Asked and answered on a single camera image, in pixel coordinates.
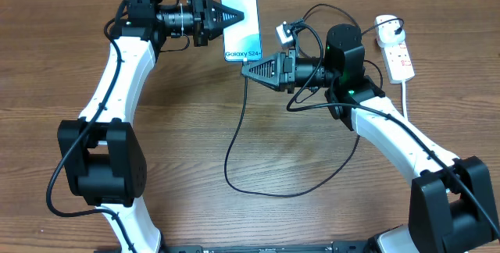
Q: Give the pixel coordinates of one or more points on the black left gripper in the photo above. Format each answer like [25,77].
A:
[205,12]

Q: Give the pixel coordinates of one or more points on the white power strip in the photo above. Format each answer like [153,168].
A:
[398,63]

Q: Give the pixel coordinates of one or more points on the dark blue smartphone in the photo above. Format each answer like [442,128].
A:
[242,40]

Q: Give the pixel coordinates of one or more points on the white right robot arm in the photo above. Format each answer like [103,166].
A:
[452,205]

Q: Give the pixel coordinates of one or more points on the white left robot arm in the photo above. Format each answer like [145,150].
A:
[103,169]

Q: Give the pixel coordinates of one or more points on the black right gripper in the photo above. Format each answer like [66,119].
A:
[282,62]

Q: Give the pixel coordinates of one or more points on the white charger plug adapter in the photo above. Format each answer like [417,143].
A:
[389,30]

